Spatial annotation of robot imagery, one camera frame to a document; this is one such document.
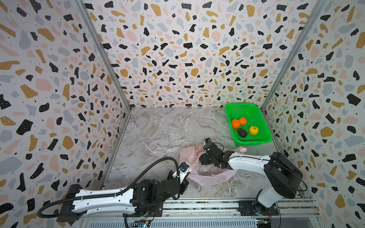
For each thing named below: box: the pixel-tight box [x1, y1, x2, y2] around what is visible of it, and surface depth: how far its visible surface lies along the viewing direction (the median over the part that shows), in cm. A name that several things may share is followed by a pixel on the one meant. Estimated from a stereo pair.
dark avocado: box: [237, 127, 248, 139], surface depth 103 cm
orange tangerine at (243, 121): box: [239, 117, 248, 125], surface depth 111 cm
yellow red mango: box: [249, 125, 259, 136], surface depth 105 cm
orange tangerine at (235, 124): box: [231, 119, 241, 130], surface depth 108 cm
